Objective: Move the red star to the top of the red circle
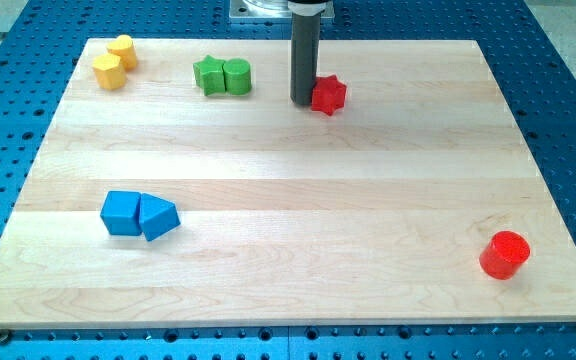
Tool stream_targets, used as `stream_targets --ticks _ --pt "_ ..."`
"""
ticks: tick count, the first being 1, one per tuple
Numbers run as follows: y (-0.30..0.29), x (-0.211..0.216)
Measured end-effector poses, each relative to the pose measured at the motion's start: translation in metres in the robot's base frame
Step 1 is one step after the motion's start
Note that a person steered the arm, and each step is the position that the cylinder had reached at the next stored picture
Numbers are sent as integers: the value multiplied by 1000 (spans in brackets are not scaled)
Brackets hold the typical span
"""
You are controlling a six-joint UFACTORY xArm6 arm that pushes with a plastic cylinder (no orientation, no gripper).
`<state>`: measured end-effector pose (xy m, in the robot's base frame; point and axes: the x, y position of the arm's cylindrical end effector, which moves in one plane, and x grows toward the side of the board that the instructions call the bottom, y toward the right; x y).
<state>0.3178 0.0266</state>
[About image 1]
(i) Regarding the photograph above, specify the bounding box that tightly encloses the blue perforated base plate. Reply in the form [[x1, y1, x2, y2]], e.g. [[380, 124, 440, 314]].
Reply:
[[0, 1, 576, 359]]

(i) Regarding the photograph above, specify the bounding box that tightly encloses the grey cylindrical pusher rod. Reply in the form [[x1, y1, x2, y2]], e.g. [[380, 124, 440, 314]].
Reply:
[[288, 0, 327, 107]]

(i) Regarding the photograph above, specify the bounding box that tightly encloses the blue cube block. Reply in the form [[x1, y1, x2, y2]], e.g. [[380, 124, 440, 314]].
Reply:
[[100, 190, 142, 236]]

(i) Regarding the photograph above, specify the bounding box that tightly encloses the yellow hexagon block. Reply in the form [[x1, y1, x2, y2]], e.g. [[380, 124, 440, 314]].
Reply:
[[92, 53, 127, 90]]

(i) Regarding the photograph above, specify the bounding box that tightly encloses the light wooden board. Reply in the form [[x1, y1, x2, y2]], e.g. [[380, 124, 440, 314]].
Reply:
[[0, 38, 576, 329]]

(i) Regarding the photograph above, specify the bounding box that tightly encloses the red star block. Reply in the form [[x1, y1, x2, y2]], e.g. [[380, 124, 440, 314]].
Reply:
[[311, 75, 347, 116]]

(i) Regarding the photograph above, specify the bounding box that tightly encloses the green cylinder block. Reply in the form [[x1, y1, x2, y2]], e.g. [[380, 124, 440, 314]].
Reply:
[[223, 58, 252, 95]]

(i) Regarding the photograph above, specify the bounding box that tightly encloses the green star block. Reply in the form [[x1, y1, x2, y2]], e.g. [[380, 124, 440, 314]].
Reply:
[[193, 55, 226, 96]]

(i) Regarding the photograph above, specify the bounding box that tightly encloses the blue triangle block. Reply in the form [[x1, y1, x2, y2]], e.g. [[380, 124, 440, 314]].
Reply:
[[139, 193, 181, 241]]

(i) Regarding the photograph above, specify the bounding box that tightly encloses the yellow heart block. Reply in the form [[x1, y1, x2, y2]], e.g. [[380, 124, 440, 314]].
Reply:
[[106, 34, 138, 70]]

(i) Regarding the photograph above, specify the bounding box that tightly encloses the red cylinder block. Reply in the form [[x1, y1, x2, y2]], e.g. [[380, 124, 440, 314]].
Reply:
[[479, 231, 531, 280]]

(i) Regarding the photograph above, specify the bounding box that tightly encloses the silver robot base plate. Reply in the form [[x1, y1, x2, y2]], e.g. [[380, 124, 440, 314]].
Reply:
[[228, 0, 336, 24]]

